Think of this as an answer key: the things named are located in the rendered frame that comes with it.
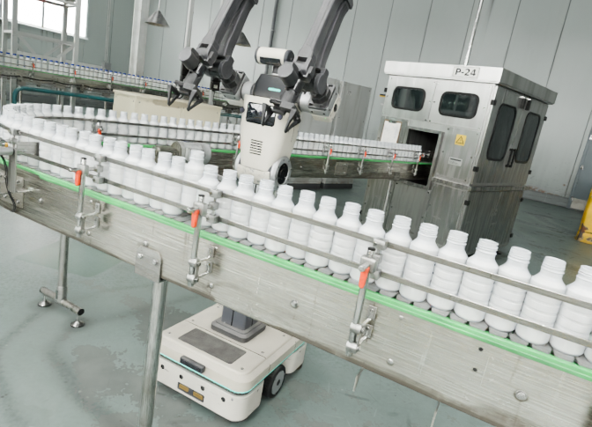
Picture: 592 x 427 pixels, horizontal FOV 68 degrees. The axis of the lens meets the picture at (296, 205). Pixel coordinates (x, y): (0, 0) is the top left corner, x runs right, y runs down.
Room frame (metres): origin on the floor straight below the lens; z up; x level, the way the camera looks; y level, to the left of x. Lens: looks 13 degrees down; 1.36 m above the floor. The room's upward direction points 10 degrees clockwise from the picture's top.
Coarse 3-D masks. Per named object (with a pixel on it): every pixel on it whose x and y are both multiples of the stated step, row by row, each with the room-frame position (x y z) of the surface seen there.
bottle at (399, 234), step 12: (396, 216) 0.95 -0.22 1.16; (396, 228) 0.93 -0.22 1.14; (408, 228) 0.93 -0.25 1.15; (396, 240) 0.91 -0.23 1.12; (408, 240) 0.92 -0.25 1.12; (384, 252) 0.93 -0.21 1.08; (396, 252) 0.91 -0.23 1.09; (384, 264) 0.92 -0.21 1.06; (396, 264) 0.91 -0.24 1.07; (384, 288) 0.92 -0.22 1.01; (396, 288) 0.92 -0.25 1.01
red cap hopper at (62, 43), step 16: (16, 0) 6.29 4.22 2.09; (64, 0) 6.72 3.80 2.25; (80, 0) 6.87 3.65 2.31; (16, 16) 6.29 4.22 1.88; (64, 16) 7.27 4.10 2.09; (16, 32) 6.30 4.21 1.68; (64, 32) 7.27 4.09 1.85; (16, 48) 6.30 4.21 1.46; (32, 48) 6.44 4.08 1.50; (64, 48) 7.28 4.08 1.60; (64, 64) 7.29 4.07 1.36
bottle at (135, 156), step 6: (132, 144) 1.32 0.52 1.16; (138, 144) 1.33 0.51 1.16; (132, 150) 1.30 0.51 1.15; (138, 150) 1.30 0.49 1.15; (132, 156) 1.30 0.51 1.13; (138, 156) 1.30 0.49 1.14; (126, 162) 1.29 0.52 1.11; (132, 162) 1.29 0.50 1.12; (126, 168) 1.29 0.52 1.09; (126, 174) 1.29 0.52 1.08; (132, 174) 1.29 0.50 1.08; (126, 180) 1.29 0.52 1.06; (132, 180) 1.29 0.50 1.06; (132, 186) 1.29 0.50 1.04; (126, 192) 1.29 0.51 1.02; (126, 198) 1.29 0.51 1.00; (132, 198) 1.29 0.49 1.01
